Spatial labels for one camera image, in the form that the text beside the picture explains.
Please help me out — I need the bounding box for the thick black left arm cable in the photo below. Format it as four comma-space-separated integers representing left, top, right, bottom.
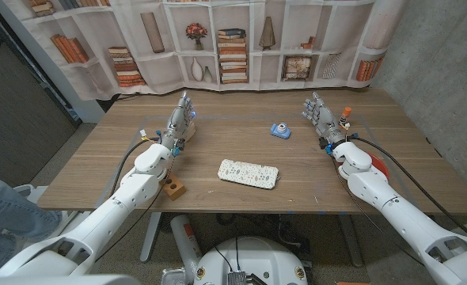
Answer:
109, 136, 161, 198

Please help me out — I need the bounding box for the wooden brick with holes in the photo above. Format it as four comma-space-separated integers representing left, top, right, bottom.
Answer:
160, 173, 188, 202

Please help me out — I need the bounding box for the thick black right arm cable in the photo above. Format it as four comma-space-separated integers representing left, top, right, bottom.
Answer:
350, 136, 467, 241

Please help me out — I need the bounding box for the person in blue jeans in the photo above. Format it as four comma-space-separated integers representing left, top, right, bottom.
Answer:
0, 169, 63, 274

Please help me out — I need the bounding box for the white stool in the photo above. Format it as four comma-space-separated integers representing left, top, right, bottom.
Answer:
13, 184, 82, 254

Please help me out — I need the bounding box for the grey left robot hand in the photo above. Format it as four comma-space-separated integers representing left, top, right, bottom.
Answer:
160, 90, 197, 150

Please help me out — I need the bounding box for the white cylinder with orange label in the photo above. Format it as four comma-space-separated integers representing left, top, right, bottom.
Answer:
169, 214, 203, 278

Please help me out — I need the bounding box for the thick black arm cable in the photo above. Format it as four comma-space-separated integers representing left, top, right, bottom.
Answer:
350, 136, 467, 241
109, 136, 161, 198

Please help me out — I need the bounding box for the printed bookshelf backdrop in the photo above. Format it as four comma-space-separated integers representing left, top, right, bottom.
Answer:
0, 0, 411, 102

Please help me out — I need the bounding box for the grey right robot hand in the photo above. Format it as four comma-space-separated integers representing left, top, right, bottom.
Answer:
302, 91, 347, 149

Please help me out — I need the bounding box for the blue toy camera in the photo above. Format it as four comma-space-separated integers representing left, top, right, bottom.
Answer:
270, 122, 292, 140

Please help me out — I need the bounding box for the red bowl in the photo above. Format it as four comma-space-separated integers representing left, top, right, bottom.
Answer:
366, 152, 390, 179

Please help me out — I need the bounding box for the grey finned module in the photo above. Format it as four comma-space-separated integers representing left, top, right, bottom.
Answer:
227, 271, 247, 285

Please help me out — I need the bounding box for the white patterned pen bag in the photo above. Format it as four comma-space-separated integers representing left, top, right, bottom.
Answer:
217, 158, 280, 190

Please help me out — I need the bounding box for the silver foil tray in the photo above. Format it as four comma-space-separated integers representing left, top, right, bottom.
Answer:
161, 268, 187, 285

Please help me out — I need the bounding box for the orange capped glue stick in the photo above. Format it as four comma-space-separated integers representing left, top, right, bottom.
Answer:
338, 106, 352, 130

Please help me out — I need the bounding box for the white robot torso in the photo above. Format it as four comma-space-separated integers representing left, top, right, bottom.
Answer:
192, 236, 309, 285

